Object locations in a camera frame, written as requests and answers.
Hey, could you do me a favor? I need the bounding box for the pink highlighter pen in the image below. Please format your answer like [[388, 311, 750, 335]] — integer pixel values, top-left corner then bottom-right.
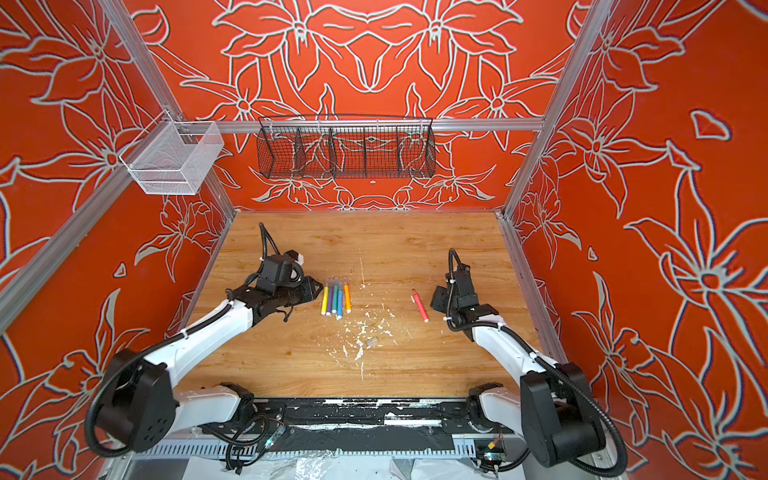
[[411, 289, 429, 322]]

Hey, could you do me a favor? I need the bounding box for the yellow highlighter pen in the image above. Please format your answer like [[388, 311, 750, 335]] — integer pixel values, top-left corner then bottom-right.
[[321, 285, 330, 316]]

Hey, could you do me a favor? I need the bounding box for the green highlighter pen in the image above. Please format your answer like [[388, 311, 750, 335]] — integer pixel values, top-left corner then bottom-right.
[[331, 280, 339, 316]]

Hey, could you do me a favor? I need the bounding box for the blue highlighter pen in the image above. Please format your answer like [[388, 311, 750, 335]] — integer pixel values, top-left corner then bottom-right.
[[335, 285, 345, 320]]

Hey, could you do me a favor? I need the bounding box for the orange highlighter pen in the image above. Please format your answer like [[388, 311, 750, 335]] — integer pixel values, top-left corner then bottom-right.
[[343, 280, 352, 314]]

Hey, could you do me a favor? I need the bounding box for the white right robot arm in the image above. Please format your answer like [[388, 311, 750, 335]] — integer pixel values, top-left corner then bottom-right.
[[430, 267, 606, 467]]

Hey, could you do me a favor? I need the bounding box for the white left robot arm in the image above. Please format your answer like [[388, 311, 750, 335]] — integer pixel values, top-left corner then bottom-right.
[[84, 250, 323, 458]]

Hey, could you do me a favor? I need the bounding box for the white mesh basket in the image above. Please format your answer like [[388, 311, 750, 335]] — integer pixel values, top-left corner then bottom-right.
[[119, 121, 224, 196]]

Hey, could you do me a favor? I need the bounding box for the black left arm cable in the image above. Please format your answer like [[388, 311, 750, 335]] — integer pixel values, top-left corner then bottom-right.
[[83, 222, 283, 458]]

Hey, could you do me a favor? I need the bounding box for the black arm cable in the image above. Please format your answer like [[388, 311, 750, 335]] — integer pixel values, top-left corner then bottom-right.
[[83, 222, 283, 458], [445, 248, 629, 478]]

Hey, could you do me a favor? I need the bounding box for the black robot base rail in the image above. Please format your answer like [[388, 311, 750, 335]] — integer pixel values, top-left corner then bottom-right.
[[201, 397, 524, 457]]

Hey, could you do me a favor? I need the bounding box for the black wire basket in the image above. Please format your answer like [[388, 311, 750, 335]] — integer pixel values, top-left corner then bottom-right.
[[256, 115, 437, 180]]

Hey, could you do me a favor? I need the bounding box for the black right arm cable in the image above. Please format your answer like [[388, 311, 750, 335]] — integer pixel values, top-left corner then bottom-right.
[[445, 248, 629, 478]]

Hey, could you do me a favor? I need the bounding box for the aluminium corner frame post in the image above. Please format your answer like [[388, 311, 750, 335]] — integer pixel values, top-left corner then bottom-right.
[[100, 1, 235, 220]]

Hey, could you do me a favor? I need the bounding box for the right aluminium frame post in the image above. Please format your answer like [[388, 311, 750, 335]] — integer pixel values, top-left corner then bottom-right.
[[501, 0, 615, 220]]

